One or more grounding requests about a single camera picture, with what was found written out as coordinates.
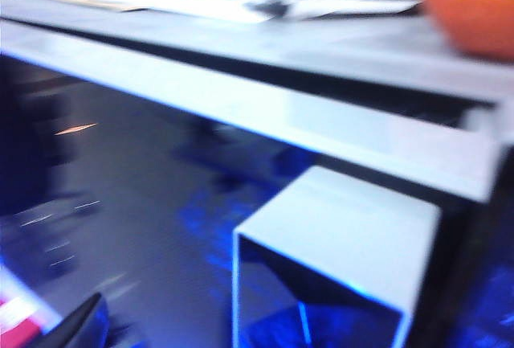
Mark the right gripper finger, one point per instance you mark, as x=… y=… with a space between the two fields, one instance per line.
x=82 y=326

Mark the black glass microwave door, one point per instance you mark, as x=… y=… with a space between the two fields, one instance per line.
x=160 y=163

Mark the orange fruit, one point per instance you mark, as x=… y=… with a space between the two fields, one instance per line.
x=470 y=6

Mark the black Midea microwave oven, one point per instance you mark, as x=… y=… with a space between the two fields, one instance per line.
x=321 y=42

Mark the white paper sheet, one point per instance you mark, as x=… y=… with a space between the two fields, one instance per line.
x=209 y=2

